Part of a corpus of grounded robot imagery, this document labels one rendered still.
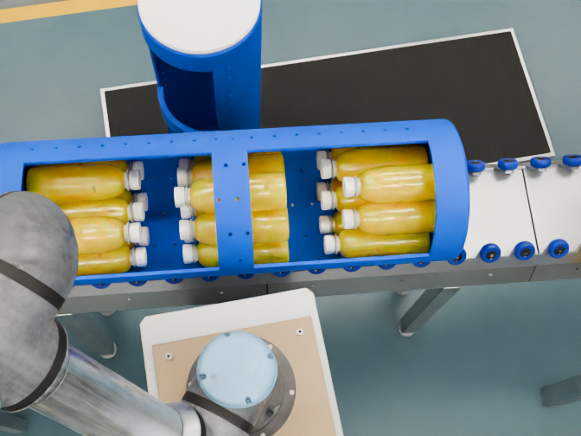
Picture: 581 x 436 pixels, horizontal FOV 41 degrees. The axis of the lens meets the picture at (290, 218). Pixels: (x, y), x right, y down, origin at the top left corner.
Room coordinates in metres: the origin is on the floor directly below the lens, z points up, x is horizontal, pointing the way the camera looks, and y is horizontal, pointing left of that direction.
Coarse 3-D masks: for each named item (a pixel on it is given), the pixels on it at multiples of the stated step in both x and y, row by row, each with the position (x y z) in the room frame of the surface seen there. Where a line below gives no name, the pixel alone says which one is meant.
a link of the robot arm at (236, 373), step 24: (240, 336) 0.21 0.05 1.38; (216, 360) 0.17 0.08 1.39; (240, 360) 0.18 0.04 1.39; (264, 360) 0.18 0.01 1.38; (192, 384) 0.14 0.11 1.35; (216, 384) 0.14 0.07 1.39; (240, 384) 0.14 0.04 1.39; (264, 384) 0.15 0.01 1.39; (216, 408) 0.10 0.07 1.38; (240, 408) 0.11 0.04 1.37
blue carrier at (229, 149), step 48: (0, 144) 0.55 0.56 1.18; (48, 144) 0.56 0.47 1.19; (96, 144) 0.57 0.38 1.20; (144, 144) 0.58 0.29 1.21; (192, 144) 0.59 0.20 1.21; (240, 144) 0.60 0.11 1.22; (288, 144) 0.61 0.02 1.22; (336, 144) 0.62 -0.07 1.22; (384, 144) 0.64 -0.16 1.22; (432, 144) 0.64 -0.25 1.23; (0, 192) 0.44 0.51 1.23; (240, 192) 0.50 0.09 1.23; (288, 192) 0.61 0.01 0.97; (240, 240) 0.42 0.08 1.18; (432, 240) 0.48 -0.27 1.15
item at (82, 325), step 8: (64, 320) 0.35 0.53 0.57; (72, 320) 0.35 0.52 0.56; (80, 320) 0.36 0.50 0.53; (88, 320) 0.38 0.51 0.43; (72, 328) 0.35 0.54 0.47; (80, 328) 0.35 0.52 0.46; (88, 328) 0.36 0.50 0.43; (96, 328) 0.38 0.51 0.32; (80, 336) 0.35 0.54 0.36; (88, 336) 0.35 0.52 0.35; (96, 336) 0.36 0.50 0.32; (104, 336) 0.38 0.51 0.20; (88, 344) 0.34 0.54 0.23; (96, 344) 0.35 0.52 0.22; (104, 344) 0.36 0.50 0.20; (112, 344) 0.38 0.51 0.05; (96, 352) 0.34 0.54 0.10; (104, 352) 0.35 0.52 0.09; (112, 352) 0.36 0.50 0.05
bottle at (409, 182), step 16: (368, 176) 0.58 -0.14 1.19; (384, 176) 0.58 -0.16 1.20; (400, 176) 0.59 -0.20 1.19; (416, 176) 0.59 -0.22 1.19; (432, 176) 0.60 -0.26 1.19; (368, 192) 0.55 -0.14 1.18; (384, 192) 0.55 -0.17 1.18; (400, 192) 0.56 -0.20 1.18; (416, 192) 0.56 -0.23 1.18; (432, 192) 0.57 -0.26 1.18
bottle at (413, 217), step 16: (368, 208) 0.54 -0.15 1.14; (384, 208) 0.54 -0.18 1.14; (400, 208) 0.54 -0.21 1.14; (416, 208) 0.55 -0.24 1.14; (432, 208) 0.55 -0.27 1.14; (368, 224) 0.51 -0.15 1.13; (384, 224) 0.51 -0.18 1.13; (400, 224) 0.52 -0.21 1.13; (416, 224) 0.52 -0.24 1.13; (432, 224) 0.53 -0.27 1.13
